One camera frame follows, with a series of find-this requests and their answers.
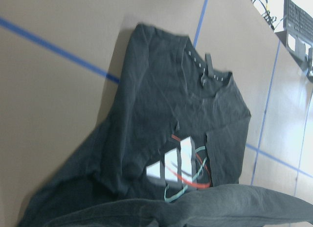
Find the black graphic t-shirt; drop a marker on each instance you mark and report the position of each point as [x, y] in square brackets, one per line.
[169, 153]

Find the black keyboard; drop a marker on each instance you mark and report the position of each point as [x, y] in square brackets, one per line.
[298, 22]

